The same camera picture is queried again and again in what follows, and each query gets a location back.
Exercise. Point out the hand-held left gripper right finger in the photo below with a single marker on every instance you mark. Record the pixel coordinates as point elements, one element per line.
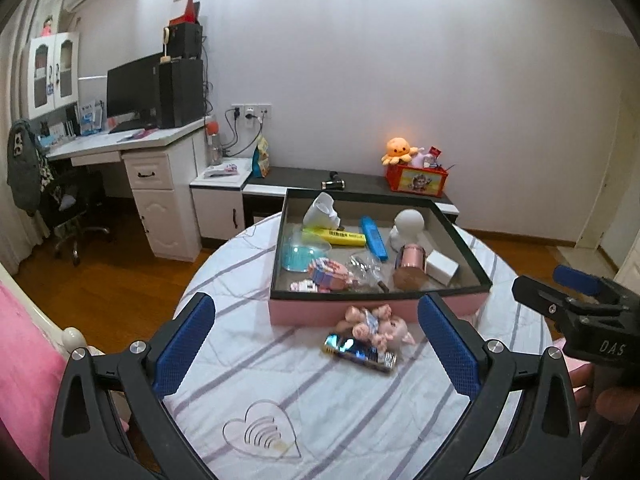
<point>447,345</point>

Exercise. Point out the white wall cabinet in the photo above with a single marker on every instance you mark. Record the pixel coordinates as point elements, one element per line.
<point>52,75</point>

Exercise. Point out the clear blue plastic bowl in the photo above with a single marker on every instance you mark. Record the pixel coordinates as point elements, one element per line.
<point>300,257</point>

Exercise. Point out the shiny blue snack packet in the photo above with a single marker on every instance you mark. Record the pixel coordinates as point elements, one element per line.
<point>350,350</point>

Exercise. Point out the pink box with dark rim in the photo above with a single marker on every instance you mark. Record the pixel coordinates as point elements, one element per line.
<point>310,312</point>

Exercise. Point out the dark low cabinet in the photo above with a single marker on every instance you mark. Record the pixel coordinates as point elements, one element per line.
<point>300,180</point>

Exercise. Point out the pink packet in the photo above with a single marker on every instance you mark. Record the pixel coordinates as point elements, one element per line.
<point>222,170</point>

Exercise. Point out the black office chair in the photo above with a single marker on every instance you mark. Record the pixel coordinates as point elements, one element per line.
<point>75,200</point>

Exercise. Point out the orange octopus plush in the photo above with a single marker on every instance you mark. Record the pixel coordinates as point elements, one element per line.
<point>398,150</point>

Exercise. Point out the yellow highlighter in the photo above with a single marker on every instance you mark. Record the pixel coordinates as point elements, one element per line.
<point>335,236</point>

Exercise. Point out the white wall socket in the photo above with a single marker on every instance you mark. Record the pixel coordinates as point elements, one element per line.
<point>250,111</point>

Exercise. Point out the blue snack bag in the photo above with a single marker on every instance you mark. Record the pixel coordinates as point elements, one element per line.
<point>260,160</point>

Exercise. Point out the small white box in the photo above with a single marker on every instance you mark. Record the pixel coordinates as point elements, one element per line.
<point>440,265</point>

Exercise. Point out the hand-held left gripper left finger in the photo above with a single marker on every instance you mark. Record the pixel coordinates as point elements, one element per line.
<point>182,345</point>

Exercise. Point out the blue highlighter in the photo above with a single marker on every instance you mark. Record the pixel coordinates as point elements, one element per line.
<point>374,237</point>

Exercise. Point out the small black object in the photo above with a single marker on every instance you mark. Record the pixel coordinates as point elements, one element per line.
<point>333,181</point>

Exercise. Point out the black monitor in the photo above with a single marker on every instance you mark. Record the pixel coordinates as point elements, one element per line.
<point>132,87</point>

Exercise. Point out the pink white block figure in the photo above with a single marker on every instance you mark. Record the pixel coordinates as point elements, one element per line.
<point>305,286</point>

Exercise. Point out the red toy crate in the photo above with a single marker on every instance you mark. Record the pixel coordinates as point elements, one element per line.
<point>415,182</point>

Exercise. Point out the blue box on desk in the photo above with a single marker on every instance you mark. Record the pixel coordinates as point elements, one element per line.
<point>90,117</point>

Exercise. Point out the black speaker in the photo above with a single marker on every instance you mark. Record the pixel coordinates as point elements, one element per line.
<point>185,40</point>

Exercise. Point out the white desk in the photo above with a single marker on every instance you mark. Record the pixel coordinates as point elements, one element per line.
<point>165,200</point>

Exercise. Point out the pink donut block model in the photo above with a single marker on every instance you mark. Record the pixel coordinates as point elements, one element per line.
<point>327,272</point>

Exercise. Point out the purple plush toy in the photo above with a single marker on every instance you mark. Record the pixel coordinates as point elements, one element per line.
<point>420,159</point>

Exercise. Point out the pink blanket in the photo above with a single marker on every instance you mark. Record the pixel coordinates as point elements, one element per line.
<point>25,375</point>

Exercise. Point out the rose gold cup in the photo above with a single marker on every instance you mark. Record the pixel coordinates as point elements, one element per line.
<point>410,260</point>

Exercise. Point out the black computer tower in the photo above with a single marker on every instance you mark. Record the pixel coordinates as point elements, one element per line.
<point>181,92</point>

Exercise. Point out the red folder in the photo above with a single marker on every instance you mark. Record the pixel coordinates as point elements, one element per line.
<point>187,10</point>

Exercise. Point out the white round figure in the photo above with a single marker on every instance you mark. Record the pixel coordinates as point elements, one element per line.
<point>407,225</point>

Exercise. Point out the pink pig doll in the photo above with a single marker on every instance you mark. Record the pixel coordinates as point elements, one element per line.
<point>385,332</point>

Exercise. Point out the clear bottle with red cap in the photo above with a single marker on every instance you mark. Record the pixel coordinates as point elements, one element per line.
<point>214,147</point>

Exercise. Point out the clear plastic bag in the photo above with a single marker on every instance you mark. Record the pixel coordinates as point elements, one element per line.
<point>367,270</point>

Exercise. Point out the white bedpost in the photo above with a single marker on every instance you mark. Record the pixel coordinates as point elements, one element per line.
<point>74,337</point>

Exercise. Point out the person's right hand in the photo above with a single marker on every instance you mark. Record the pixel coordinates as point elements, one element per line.
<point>620,405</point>

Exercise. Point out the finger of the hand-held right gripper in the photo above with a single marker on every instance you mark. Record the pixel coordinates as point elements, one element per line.
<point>575,277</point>
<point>537,300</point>

